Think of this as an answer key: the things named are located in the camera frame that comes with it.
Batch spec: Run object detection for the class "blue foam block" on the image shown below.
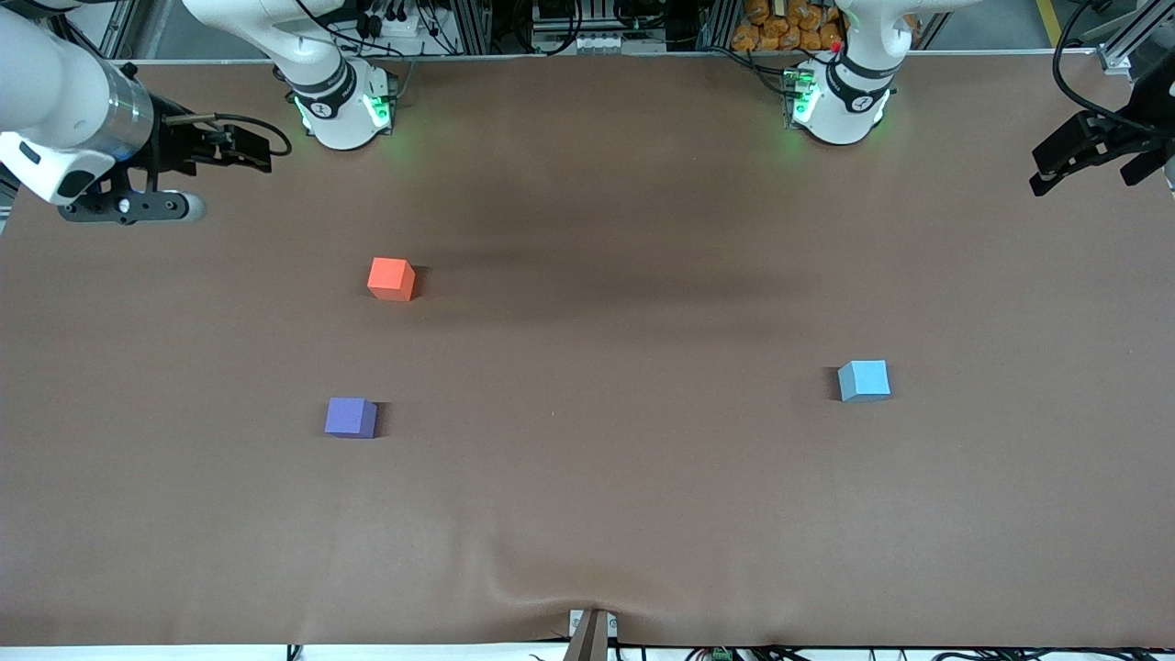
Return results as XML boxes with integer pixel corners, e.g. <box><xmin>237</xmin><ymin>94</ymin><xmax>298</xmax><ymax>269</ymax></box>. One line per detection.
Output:
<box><xmin>836</xmin><ymin>359</ymin><xmax>892</xmax><ymax>404</ymax></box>

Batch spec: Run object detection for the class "orange foam block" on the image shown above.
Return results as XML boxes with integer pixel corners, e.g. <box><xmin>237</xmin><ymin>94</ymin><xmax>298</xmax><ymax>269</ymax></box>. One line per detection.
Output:
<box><xmin>367</xmin><ymin>257</ymin><xmax>417</xmax><ymax>303</ymax></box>

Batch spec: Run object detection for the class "purple foam block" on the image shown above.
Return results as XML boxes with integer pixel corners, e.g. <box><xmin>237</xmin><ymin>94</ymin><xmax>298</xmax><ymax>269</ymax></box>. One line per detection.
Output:
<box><xmin>324</xmin><ymin>397</ymin><xmax>379</xmax><ymax>440</ymax></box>

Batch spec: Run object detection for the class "orange snack bags pile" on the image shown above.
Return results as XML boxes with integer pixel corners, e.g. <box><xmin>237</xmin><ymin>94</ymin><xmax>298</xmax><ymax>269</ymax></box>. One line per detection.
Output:
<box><xmin>731</xmin><ymin>0</ymin><xmax>847</xmax><ymax>53</ymax></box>

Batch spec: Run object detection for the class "white power strip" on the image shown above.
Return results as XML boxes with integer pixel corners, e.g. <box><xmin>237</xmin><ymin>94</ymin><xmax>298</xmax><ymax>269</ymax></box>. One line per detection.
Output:
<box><xmin>569</xmin><ymin>32</ymin><xmax>668</xmax><ymax>55</ymax></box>

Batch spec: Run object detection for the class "brown table mat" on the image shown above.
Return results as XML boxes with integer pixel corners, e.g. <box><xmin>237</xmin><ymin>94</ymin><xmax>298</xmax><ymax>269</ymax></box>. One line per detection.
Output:
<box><xmin>0</xmin><ymin>50</ymin><xmax>1175</xmax><ymax>649</ymax></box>

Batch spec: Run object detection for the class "metal table clamp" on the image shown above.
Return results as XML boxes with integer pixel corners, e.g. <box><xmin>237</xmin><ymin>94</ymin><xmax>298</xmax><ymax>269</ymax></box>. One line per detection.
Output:
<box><xmin>566</xmin><ymin>607</ymin><xmax>619</xmax><ymax>661</ymax></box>

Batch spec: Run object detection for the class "aluminium frame post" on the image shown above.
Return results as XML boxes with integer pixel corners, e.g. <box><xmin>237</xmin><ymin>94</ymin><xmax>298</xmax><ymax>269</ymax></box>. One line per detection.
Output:
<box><xmin>1079</xmin><ymin>0</ymin><xmax>1175</xmax><ymax>76</ymax></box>

